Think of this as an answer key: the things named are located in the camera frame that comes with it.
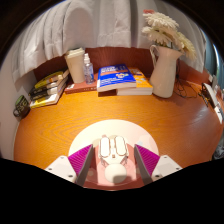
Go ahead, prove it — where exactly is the white tumbler cup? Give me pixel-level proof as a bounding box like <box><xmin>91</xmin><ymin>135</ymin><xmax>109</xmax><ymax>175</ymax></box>
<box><xmin>64</xmin><ymin>47</ymin><xmax>86</xmax><ymax>84</ymax></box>

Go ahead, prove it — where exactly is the silver laptop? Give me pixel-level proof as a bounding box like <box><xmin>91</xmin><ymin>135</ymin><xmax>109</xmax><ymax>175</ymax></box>
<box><xmin>201</xmin><ymin>82</ymin><xmax>223</xmax><ymax>109</ymax></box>

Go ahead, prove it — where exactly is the white computer mouse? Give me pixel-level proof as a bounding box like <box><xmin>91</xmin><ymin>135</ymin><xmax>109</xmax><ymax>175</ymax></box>
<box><xmin>97</xmin><ymin>134</ymin><xmax>129</xmax><ymax>185</ymax></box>

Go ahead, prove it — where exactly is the white curtain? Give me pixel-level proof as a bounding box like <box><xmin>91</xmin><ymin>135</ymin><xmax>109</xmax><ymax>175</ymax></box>
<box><xmin>11</xmin><ymin>0</ymin><xmax>208</xmax><ymax>81</ymax></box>

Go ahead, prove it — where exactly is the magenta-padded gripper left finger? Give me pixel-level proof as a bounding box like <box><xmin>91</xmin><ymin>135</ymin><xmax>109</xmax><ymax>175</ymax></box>
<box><xmin>44</xmin><ymin>143</ymin><xmax>95</xmax><ymax>187</ymax></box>

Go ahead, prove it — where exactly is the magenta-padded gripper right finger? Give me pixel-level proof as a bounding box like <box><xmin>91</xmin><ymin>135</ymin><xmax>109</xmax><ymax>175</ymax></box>
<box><xmin>134</xmin><ymin>143</ymin><xmax>184</xmax><ymax>186</ymax></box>

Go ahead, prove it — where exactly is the white ceramic vase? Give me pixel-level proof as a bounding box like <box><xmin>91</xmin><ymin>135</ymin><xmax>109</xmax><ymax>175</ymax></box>
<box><xmin>148</xmin><ymin>44</ymin><xmax>184</xmax><ymax>99</ymax></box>

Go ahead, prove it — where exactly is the black cable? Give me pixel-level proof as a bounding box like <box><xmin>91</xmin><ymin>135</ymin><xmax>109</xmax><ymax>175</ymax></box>
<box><xmin>174</xmin><ymin>59</ymin><xmax>201</xmax><ymax>99</ymax></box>

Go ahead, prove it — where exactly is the window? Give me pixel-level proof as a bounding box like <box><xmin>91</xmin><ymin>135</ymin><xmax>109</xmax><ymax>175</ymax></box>
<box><xmin>201</xmin><ymin>33</ymin><xmax>224</xmax><ymax>81</ymax></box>

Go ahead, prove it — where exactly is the white flower bouquet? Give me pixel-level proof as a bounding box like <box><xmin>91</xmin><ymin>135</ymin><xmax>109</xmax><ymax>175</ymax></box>
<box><xmin>141</xmin><ymin>9</ymin><xmax>198</xmax><ymax>62</ymax></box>

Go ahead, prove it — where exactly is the round cartoon mouse pad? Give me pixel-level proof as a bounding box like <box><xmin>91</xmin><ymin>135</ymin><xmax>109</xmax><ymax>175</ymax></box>
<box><xmin>68</xmin><ymin>119</ymin><xmax>160</xmax><ymax>191</ymax></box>

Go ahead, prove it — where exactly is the clear spray bottle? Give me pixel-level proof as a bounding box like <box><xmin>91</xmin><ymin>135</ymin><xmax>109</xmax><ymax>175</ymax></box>
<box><xmin>82</xmin><ymin>52</ymin><xmax>95</xmax><ymax>85</ymax></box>

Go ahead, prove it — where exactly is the brown book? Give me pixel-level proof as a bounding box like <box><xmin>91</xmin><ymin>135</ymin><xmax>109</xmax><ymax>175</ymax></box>
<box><xmin>64</xmin><ymin>73</ymin><xmax>101</xmax><ymax>95</ymax></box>

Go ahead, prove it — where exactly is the blue book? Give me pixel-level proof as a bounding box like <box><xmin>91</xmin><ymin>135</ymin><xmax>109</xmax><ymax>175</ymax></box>
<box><xmin>96</xmin><ymin>63</ymin><xmax>138</xmax><ymax>93</ymax></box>

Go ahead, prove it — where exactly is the yellow and black book stack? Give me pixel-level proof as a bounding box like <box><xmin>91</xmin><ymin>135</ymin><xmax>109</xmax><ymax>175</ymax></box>
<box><xmin>28</xmin><ymin>68</ymin><xmax>70</xmax><ymax>109</ymax></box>

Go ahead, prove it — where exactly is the green mug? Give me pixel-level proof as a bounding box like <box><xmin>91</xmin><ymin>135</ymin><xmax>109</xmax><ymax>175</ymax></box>
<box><xmin>12</xmin><ymin>94</ymin><xmax>32</xmax><ymax>119</ymax></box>

